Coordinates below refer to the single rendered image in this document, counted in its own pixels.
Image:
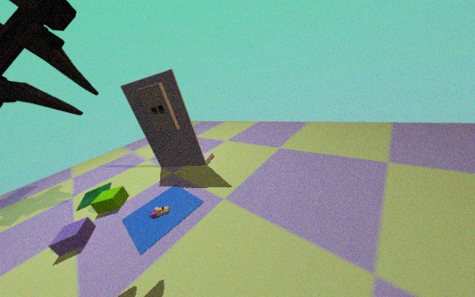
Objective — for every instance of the blue flat square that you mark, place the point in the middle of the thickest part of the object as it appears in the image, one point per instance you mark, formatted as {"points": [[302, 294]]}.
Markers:
{"points": [[145, 231]]}

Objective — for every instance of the grey panel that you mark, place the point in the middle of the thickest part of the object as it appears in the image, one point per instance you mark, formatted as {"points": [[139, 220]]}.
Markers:
{"points": [[160, 110]]}

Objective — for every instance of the green block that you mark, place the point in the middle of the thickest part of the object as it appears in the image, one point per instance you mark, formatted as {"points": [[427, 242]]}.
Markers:
{"points": [[110, 200]]}

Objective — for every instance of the purple rectangular block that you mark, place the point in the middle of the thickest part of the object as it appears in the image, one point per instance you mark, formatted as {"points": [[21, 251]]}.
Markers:
{"points": [[72, 236]]}

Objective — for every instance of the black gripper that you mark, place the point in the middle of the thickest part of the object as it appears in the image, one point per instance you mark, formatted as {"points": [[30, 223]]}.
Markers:
{"points": [[25, 28]]}

